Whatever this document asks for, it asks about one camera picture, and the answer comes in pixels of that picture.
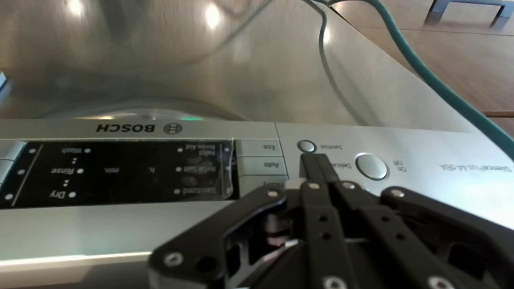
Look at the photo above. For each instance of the dark wood drawer front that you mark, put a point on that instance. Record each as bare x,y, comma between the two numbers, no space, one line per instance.
471,64

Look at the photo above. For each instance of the large round silver power button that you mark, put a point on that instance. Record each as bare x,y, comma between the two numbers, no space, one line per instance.
371,165

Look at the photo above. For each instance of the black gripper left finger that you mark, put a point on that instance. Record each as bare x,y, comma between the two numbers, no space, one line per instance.
321,241

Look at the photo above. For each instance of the silver rectangular dishwasher button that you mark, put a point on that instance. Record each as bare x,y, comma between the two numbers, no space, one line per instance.
10,149
262,167
259,147

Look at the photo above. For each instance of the small round silver button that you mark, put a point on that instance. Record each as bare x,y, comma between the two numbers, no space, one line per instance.
307,146

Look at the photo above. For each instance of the stainless steel Bosch dishwasher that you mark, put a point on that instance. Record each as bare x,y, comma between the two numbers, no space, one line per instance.
161,80

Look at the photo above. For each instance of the black dishwasher display panel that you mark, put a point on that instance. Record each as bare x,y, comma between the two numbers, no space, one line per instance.
122,170

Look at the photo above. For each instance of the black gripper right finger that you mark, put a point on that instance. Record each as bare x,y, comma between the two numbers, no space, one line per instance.
427,241

